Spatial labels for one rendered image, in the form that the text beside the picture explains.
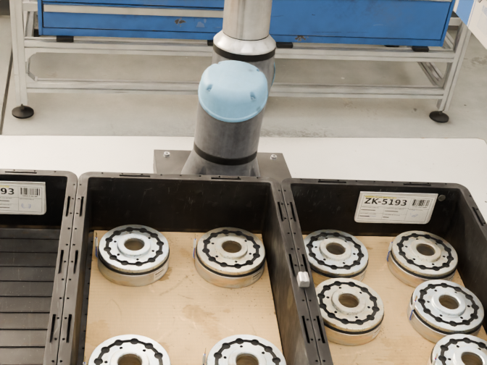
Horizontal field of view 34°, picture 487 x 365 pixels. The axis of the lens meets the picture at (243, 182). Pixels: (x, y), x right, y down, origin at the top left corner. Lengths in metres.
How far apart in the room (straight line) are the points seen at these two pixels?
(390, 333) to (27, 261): 0.53
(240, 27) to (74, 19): 1.54
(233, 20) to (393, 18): 1.71
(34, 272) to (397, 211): 0.56
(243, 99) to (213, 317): 0.40
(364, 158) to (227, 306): 0.69
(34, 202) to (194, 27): 1.82
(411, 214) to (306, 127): 1.88
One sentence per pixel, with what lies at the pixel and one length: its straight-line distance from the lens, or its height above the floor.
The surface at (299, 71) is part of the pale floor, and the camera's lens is 3.56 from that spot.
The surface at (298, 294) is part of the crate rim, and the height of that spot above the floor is 0.93.
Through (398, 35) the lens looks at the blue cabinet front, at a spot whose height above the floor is 0.36.
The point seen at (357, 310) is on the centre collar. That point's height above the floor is 0.87.
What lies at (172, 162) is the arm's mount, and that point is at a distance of 1.56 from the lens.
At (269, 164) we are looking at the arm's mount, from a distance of 1.59.
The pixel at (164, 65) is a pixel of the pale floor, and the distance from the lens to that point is 3.47.
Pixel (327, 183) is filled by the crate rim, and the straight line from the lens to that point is 1.23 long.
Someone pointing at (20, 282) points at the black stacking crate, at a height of 0.83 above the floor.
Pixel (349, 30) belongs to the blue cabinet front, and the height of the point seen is 0.38.
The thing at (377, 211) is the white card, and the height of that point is 0.88.
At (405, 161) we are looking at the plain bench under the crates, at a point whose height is 0.70.
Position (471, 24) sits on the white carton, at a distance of 1.53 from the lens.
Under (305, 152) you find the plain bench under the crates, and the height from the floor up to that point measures 0.70.
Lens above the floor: 1.63
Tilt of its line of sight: 36 degrees down
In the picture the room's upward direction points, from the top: 8 degrees clockwise
